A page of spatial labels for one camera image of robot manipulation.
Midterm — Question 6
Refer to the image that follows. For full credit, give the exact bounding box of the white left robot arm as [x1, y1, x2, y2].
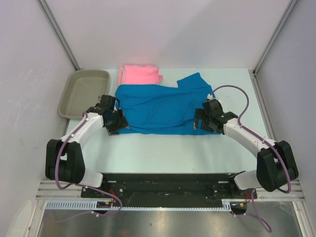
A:
[45, 95, 128, 198]

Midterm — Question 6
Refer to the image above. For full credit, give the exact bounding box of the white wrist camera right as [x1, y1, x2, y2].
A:
[207, 94, 220, 102]

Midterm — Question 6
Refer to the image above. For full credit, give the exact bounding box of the beige plastic tray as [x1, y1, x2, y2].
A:
[58, 70, 110, 119]

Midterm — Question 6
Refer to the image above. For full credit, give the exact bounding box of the aluminium corner post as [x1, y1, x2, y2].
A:
[37, 0, 80, 71]
[252, 0, 300, 77]

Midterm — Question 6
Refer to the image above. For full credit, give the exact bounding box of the aluminium corner post right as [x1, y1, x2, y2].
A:
[252, 0, 300, 77]

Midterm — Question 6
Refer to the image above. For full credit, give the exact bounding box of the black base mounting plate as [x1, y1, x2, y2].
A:
[78, 173, 257, 207]

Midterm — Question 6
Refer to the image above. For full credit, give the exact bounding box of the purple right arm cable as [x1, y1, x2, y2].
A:
[207, 84, 292, 233]

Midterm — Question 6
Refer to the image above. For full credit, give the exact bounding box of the blue t shirt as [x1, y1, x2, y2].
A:
[115, 73, 213, 135]

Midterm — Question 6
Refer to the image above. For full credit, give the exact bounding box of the white slotted cable duct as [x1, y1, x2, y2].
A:
[46, 200, 231, 212]

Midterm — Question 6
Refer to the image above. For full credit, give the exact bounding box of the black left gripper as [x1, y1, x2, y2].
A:
[105, 108, 129, 135]

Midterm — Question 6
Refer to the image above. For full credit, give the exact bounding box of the aluminium corner post left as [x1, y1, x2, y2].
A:
[37, 0, 80, 71]

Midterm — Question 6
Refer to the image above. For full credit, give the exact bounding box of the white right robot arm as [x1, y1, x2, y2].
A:
[193, 99, 299, 198]

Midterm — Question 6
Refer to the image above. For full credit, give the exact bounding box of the pink folded t shirt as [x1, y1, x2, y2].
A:
[117, 65, 163, 86]

